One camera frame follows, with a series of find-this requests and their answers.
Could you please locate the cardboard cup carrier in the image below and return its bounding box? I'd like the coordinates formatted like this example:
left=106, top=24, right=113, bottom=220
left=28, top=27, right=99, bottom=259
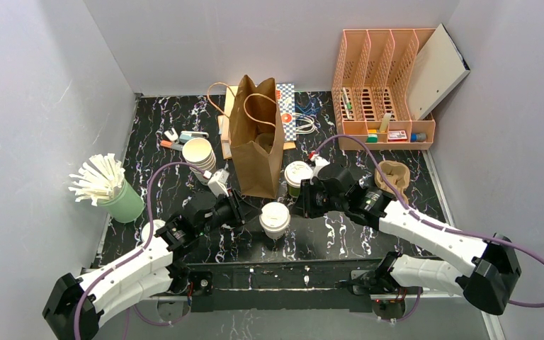
left=374, top=160, right=411, bottom=196

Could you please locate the checkered paper sheet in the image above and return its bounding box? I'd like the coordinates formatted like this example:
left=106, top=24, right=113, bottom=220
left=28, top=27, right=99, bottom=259
left=276, top=83, right=297, bottom=142

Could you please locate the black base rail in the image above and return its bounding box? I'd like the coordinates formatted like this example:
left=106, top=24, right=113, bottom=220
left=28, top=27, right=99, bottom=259
left=188, top=259, right=416, bottom=299

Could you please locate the white folder board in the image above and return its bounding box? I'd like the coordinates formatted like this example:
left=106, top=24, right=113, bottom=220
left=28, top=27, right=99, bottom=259
left=406, top=24, right=470, bottom=120

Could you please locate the green paper coffee cup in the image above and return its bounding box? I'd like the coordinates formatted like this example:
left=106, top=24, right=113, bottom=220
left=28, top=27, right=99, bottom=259
left=284, top=161, right=314, bottom=198

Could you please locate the orange file organizer rack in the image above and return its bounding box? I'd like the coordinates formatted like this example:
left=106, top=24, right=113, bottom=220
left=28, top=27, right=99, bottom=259
left=331, top=28, right=436, bottom=150

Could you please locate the brown paper bag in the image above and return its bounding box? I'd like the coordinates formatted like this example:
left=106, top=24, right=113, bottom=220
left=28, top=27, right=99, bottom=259
left=210, top=75, right=285, bottom=199

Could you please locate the green cup of stirrers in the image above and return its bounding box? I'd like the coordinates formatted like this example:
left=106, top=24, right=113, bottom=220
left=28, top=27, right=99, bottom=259
left=68, top=153, right=145, bottom=223

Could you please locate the stack of white lids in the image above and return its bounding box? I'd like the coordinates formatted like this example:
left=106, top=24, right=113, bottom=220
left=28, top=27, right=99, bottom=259
left=182, top=137, right=217, bottom=174

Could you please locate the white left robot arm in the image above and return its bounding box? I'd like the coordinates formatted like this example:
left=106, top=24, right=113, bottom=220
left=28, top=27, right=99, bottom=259
left=42, top=169, right=247, bottom=339

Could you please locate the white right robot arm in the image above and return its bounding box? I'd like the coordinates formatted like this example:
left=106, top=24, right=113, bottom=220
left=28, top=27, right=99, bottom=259
left=297, top=156, right=521, bottom=315

